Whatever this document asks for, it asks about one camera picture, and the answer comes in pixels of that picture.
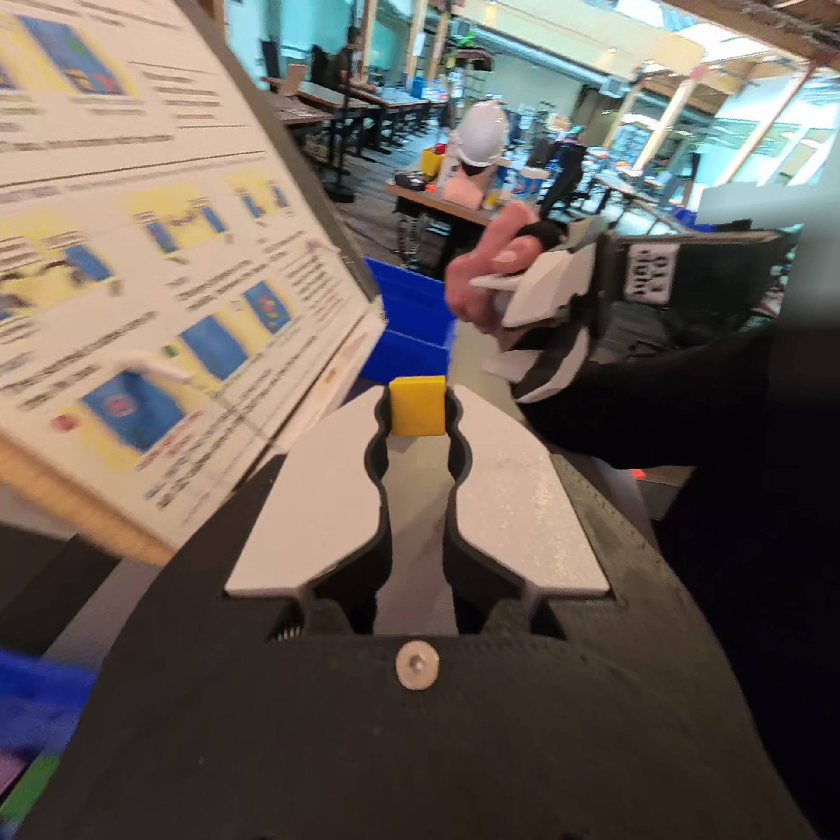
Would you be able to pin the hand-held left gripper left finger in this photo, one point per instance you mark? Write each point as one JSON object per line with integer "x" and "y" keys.
{"x": 308, "y": 499}

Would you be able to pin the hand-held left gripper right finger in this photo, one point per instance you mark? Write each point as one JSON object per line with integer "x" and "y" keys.
{"x": 525, "y": 512}

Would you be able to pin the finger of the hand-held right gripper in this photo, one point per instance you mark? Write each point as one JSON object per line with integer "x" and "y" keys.
{"x": 558, "y": 282}
{"x": 558, "y": 364}

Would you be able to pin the yellow cube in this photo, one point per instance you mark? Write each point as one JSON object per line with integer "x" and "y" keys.
{"x": 418, "y": 407}

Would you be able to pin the blue plastic bin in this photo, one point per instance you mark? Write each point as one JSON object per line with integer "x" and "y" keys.
{"x": 413, "y": 328}
{"x": 39, "y": 695}

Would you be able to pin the person's right forearm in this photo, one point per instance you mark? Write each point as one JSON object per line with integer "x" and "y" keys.
{"x": 656, "y": 407}

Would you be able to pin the person's right hand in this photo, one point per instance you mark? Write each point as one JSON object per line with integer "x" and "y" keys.
{"x": 492, "y": 256}

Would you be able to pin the workbench with tools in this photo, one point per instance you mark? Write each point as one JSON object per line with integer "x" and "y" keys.
{"x": 453, "y": 213}

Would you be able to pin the mannequin head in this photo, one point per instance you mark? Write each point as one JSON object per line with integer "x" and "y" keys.
{"x": 469, "y": 187}

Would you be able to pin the white hard hat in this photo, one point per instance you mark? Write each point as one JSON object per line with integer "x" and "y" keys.
{"x": 482, "y": 134}

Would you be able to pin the yellow storage bin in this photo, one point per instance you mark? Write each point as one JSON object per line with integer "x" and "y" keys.
{"x": 432, "y": 163}

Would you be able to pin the black and orange power tool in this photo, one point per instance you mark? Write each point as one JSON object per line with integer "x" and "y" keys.
{"x": 412, "y": 180}

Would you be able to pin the white peg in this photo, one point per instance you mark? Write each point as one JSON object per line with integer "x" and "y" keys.
{"x": 325, "y": 248}
{"x": 154, "y": 367}

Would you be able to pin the instruction sheet on board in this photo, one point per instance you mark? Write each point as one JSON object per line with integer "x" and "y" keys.
{"x": 79, "y": 505}

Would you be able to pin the black floor stand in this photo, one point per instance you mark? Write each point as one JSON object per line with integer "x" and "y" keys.
{"x": 341, "y": 191}

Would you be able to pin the grey office desk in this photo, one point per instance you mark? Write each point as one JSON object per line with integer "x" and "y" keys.
{"x": 321, "y": 95}

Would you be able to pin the printed instruction sheet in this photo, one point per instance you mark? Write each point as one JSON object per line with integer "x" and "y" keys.
{"x": 151, "y": 229}

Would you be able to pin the green cube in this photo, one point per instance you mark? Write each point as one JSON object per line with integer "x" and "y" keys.
{"x": 36, "y": 787}

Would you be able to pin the purple cube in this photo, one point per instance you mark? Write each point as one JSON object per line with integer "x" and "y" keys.
{"x": 13, "y": 771}

